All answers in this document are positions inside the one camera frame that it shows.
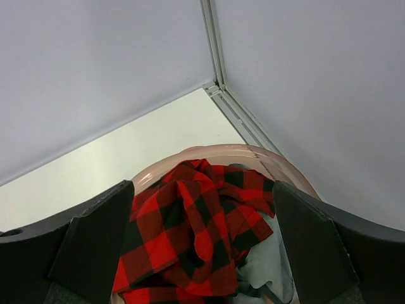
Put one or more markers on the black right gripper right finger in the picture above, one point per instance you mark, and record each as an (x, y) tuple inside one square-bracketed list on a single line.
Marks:
[(335, 256)]

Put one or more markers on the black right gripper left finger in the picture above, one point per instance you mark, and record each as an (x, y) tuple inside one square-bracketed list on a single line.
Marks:
[(69, 257)]

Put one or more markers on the grey shirt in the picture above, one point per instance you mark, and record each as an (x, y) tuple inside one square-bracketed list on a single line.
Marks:
[(265, 275)]

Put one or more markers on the red black plaid shirt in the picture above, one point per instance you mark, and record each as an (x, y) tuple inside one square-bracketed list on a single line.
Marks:
[(189, 231)]

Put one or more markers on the pink transparent plastic basket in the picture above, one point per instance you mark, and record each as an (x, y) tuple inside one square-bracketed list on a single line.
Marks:
[(265, 162)]

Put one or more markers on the aluminium corner frame post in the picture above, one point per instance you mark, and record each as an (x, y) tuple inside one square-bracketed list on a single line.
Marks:
[(220, 92)]

